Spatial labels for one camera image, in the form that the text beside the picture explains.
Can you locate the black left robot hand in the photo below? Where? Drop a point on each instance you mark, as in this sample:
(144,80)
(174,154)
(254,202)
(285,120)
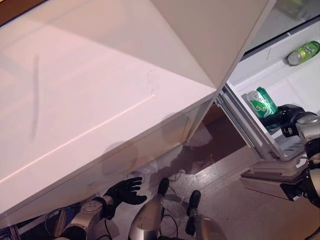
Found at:
(122,192)

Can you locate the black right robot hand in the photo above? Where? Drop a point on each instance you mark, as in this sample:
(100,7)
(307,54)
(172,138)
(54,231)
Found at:
(287,115)

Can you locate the green drink can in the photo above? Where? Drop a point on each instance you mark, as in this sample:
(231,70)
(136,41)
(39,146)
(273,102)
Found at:
(265,102)
(303,52)

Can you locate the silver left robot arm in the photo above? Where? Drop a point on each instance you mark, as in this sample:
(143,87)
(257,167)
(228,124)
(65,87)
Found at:
(87,212)

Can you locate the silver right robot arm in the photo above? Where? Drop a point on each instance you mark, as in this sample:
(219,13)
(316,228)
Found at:
(308,125)

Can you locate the white refrigerator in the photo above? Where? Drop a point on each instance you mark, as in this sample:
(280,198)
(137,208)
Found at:
(262,75)

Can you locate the tall beige cabinet panel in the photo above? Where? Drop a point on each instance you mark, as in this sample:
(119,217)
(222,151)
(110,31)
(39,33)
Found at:
(212,37)

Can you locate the white counter cabinet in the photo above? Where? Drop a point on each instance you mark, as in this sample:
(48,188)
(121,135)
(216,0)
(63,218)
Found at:
(87,87)

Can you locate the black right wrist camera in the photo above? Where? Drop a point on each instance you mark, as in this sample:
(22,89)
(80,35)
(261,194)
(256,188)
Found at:
(288,131)

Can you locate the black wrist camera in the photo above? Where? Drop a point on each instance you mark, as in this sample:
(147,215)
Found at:
(108,212)
(288,131)

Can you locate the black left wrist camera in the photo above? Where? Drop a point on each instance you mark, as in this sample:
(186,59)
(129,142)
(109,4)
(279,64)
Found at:
(108,212)

